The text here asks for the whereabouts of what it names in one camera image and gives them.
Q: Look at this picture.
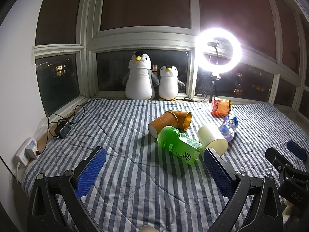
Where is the cream white paper cup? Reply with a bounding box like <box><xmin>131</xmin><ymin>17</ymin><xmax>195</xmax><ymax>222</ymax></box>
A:
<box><xmin>197</xmin><ymin>124</ymin><xmax>228</xmax><ymax>156</ymax></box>

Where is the green tea bottle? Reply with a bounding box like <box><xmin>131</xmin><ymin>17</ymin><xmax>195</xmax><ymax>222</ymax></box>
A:
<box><xmin>157</xmin><ymin>126</ymin><xmax>202</xmax><ymax>165</ymax></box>

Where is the small plush penguin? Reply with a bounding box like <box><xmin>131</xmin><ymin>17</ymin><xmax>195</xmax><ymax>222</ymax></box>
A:
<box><xmin>158</xmin><ymin>66</ymin><xmax>185</xmax><ymax>101</ymax></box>

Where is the gold lined brown paper cup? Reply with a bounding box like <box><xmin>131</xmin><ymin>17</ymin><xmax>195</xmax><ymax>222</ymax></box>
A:
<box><xmin>169</xmin><ymin>111</ymin><xmax>192</xmax><ymax>131</ymax></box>

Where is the white power strip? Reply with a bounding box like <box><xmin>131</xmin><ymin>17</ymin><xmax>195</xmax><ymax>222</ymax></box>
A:
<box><xmin>13</xmin><ymin>137</ymin><xmax>37</xmax><ymax>167</ymax></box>

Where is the orange snack bag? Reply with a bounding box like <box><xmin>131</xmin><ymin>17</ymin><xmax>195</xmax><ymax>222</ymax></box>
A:
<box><xmin>211</xmin><ymin>97</ymin><xmax>232</xmax><ymax>118</ymax></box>

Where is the black power strip on sill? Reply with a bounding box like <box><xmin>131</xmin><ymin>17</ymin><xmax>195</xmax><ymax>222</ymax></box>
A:
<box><xmin>183</xmin><ymin>98</ymin><xmax>195</xmax><ymax>102</ymax></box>

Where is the white wall plug charger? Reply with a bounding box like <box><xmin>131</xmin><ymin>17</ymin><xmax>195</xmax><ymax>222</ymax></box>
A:
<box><xmin>25</xmin><ymin>145</ymin><xmax>40</xmax><ymax>159</ymax></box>

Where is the large plush penguin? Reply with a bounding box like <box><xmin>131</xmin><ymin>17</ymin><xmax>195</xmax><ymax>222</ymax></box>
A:
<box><xmin>123</xmin><ymin>51</ymin><xmax>160</xmax><ymax>101</ymax></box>

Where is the white ring light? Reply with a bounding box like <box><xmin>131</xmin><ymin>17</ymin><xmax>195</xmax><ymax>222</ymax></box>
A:
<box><xmin>194</xmin><ymin>27</ymin><xmax>243</xmax><ymax>76</ymax></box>

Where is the black tripod stand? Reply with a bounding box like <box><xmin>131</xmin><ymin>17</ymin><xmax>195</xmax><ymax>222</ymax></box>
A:
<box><xmin>194</xmin><ymin>73</ymin><xmax>218</xmax><ymax>103</ymax></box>

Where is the clear blue water bottle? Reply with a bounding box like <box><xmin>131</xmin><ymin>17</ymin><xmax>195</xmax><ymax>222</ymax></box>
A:
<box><xmin>219</xmin><ymin>115</ymin><xmax>238</xmax><ymax>142</ymax></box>

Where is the black adapter cable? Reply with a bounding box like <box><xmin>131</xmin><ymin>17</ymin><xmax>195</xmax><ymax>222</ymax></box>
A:
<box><xmin>36</xmin><ymin>98</ymin><xmax>107</xmax><ymax>155</ymax></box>

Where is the black power adapter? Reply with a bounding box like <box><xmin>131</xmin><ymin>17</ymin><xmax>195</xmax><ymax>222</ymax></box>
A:
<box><xmin>54</xmin><ymin>122</ymin><xmax>72</xmax><ymax>139</ymax></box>

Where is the white window frame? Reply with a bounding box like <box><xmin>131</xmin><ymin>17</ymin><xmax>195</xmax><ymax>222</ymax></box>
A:
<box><xmin>34</xmin><ymin>0</ymin><xmax>308</xmax><ymax>117</ymax></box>

